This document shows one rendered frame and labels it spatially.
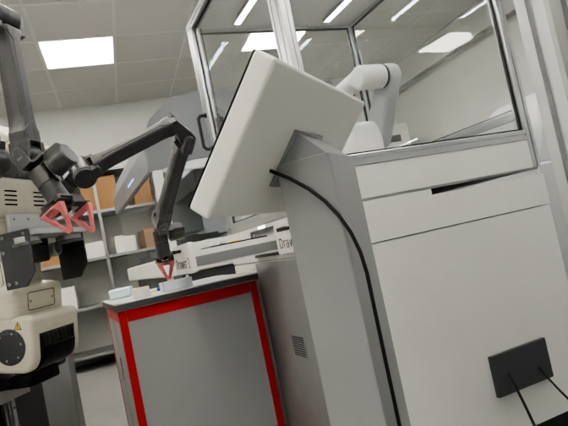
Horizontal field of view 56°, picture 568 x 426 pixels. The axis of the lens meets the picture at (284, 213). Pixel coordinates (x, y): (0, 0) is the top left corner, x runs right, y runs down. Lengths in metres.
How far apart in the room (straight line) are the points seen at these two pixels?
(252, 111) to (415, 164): 1.00
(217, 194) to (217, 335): 1.29
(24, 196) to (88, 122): 4.67
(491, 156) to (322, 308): 1.16
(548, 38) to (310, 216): 0.63
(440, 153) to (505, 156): 0.29
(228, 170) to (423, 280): 1.02
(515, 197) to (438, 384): 0.74
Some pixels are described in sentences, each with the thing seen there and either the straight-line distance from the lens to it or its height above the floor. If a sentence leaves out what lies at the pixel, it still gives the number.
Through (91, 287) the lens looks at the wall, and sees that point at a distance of 6.23.
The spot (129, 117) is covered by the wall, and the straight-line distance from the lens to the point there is 6.48.
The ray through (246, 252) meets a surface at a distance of 1.98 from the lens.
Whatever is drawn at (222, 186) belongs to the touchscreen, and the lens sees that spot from 0.97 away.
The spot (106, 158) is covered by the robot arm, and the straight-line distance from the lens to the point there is 1.96.
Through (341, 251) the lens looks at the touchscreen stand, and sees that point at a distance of 1.06.
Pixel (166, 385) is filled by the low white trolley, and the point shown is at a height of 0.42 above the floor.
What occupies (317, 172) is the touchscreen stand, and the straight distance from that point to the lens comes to 1.07.
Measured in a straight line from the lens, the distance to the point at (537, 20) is 0.59.
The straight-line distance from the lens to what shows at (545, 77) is 0.59.
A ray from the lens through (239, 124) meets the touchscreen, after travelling 0.95.
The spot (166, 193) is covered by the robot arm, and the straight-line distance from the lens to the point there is 2.11.
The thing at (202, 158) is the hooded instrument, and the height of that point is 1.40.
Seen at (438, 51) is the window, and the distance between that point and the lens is 2.08.
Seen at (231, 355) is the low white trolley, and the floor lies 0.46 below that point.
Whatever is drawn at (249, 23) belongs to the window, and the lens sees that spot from 2.07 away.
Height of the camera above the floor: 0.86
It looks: 3 degrees up
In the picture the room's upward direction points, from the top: 12 degrees counter-clockwise
